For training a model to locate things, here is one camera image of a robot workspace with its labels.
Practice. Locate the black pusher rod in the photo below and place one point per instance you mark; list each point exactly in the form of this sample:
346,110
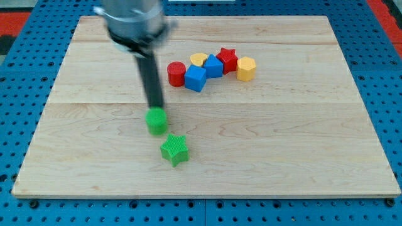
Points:
150,78

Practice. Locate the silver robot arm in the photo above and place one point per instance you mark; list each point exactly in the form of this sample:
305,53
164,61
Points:
139,27

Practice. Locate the wooden board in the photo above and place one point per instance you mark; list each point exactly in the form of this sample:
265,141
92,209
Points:
299,129

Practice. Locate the red cylinder block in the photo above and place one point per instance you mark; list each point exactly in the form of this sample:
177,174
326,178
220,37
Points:
176,74

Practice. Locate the blue cube block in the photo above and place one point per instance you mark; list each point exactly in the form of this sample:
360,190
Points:
195,78

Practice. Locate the yellow heart block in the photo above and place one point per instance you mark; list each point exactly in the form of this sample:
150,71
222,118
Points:
198,59

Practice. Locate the green cylinder block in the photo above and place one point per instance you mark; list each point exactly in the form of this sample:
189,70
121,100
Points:
156,120

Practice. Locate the blue triangle block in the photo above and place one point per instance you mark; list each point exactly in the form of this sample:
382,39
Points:
213,67

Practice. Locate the red star block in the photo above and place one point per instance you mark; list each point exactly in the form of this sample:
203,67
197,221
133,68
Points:
229,60

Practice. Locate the green star block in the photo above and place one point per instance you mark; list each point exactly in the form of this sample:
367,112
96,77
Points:
175,149

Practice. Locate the yellow hexagon block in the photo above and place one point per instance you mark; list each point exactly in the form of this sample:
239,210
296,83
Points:
246,69

